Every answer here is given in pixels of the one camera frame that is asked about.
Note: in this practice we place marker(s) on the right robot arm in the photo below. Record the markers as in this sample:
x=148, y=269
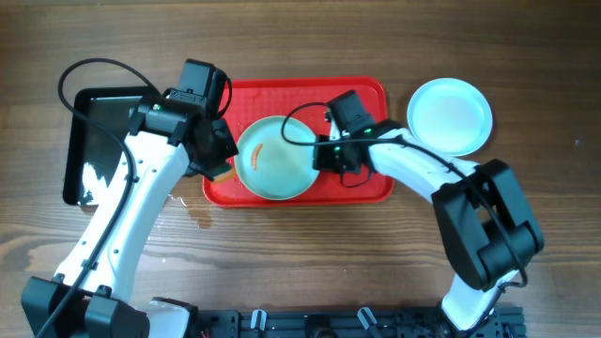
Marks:
x=487, y=227

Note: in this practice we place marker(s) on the light blue plate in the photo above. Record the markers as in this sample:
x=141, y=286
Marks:
x=450, y=115
x=275, y=160

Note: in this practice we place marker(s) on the black metal tray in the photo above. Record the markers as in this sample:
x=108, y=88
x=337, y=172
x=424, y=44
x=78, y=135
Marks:
x=93, y=156

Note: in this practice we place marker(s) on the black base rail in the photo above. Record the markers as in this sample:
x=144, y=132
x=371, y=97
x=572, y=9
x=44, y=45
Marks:
x=422, y=322

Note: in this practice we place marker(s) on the green orange sponge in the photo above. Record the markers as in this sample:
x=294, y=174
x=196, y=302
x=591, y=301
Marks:
x=225, y=173

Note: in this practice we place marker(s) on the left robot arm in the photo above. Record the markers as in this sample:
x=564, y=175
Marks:
x=173, y=134

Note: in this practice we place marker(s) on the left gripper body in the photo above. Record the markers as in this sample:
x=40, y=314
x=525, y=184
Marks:
x=218, y=153

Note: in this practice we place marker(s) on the red plastic tray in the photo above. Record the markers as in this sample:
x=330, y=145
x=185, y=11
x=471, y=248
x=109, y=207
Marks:
x=256, y=99

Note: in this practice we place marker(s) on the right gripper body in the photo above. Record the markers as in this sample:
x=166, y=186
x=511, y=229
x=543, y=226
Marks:
x=324, y=159

